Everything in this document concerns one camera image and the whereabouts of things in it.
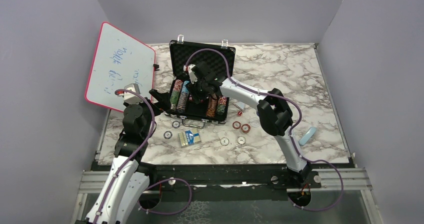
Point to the pink framed whiteboard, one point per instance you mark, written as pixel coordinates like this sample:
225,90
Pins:
119,60

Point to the red poker chip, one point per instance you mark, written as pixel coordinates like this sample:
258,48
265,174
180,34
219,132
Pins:
245,128
236,125

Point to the blue white poker chip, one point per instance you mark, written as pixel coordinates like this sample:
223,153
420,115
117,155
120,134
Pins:
167,135

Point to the blue orange chip stack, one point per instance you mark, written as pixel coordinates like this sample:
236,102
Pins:
183,98

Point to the red poker chip right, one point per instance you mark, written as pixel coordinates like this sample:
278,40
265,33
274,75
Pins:
245,128

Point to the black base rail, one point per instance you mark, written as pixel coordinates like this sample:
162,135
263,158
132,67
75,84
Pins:
215,183

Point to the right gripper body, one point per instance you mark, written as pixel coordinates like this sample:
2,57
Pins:
198,92

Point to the orange black chip stack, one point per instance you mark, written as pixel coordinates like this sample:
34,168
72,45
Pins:
211,109

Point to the white poker chip right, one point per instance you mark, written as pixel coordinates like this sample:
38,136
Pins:
241,140

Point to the blue playing card deck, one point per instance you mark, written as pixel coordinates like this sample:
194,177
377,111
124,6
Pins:
189,137

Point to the purple green chip stack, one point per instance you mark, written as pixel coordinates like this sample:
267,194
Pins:
221,106

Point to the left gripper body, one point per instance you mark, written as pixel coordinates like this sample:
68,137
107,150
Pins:
156,110

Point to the red green chip stack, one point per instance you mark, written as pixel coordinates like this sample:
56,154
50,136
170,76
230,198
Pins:
175,94

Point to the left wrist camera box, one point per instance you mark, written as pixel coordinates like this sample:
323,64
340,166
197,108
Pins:
132,97

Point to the black whiteboard clip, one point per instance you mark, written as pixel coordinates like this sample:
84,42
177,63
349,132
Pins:
156,66

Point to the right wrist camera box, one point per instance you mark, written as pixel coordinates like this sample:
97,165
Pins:
189,71

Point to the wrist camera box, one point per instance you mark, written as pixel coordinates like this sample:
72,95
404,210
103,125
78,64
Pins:
189,71
132,97

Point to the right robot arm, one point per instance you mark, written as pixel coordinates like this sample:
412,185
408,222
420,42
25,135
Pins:
274,113

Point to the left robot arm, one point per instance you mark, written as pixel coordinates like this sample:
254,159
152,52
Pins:
126,156

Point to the grey poker chip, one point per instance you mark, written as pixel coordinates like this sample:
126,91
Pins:
176,124

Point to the black poker case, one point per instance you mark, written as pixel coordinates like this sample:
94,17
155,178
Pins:
220,58

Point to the clear plastic triangle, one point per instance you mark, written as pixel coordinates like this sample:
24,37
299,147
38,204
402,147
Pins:
240,106

